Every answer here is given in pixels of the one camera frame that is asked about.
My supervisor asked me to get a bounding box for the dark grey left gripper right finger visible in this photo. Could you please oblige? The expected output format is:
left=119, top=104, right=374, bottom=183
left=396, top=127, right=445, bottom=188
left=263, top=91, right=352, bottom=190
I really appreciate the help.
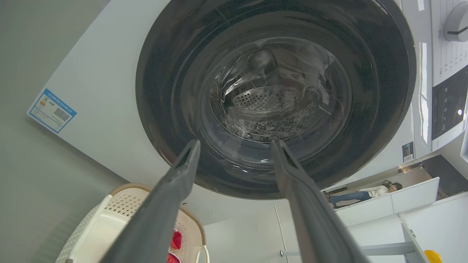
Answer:
left=271, top=138, right=370, bottom=263

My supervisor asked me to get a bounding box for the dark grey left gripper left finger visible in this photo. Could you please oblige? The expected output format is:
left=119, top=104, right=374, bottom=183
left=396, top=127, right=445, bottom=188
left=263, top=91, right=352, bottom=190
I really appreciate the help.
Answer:
left=99, top=139, right=201, bottom=263

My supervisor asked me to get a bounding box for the cream perforated laundry basket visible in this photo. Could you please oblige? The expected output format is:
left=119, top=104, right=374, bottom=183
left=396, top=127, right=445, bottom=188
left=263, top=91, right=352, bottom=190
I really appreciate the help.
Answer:
left=56, top=183, right=210, bottom=263

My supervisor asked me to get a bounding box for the red clothing item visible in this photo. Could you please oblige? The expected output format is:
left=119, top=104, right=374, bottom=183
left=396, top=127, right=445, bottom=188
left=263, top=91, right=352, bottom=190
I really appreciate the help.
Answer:
left=167, top=229, right=182, bottom=263

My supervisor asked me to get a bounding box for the person in white top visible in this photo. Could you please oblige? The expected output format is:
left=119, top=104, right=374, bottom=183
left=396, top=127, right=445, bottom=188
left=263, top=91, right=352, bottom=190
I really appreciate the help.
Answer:
left=324, top=180, right=403, bottom=209

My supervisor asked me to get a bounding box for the small black white sticker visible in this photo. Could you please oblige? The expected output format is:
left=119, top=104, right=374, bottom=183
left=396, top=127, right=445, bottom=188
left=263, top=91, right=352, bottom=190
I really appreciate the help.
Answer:
left=402, top=141, right=415, bottom=163

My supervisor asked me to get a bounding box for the white front-load washing machine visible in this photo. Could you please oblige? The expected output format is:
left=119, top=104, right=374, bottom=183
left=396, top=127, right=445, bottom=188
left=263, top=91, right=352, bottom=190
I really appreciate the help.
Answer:
left=26, top=0, right=468, bottom=263

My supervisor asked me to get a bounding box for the dark round washing machine door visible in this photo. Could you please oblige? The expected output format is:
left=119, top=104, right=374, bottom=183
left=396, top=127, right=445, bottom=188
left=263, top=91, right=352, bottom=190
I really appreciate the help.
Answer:
left=135, top=0, right=417, bottom=200

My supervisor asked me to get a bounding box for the blue white energy label sticker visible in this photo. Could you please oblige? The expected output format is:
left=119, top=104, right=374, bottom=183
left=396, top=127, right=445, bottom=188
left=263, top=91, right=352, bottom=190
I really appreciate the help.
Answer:
left=27, top=88, right=78, bottom=134

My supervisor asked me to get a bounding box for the black washing machine display panel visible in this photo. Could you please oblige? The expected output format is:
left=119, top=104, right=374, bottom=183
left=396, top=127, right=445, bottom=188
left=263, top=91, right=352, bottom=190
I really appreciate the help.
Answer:
left=432, top=75, right=468, bottom=141

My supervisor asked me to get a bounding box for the silver washing machine control dial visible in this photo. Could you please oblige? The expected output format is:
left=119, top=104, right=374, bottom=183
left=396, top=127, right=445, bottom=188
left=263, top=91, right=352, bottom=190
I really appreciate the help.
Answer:
left=443, top=2, right=468, bottom=42

